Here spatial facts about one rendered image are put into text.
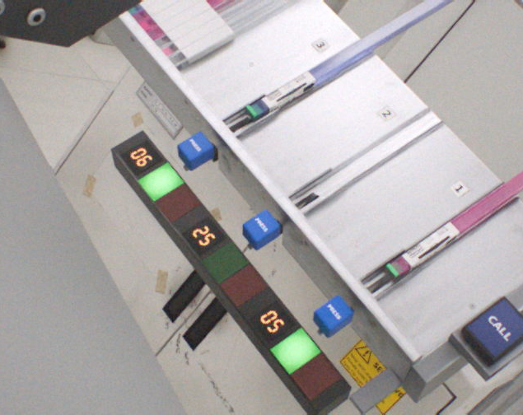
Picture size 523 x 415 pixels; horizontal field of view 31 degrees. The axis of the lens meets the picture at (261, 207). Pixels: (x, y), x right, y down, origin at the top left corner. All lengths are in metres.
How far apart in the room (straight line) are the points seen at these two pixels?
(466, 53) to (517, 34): 0.16
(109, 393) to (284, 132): 0.34
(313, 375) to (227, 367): 0.50
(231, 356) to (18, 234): 0.56
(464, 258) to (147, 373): 0.32
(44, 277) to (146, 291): 0.61
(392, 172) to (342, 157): 0.05
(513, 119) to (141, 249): 1.68
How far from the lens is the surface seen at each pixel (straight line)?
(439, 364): 0.85
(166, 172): 0.95
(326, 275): 0.89
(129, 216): 1.43
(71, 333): 0.79
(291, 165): 0.94
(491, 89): 2.91
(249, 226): 0.89
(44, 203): 0.91
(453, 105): 2.95
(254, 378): 1.32
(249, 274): 0.89
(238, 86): 0.99
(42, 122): 2.34
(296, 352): 0.86
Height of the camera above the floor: 1.07
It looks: 23 degrees down
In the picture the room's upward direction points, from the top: 40 degrees clockwise
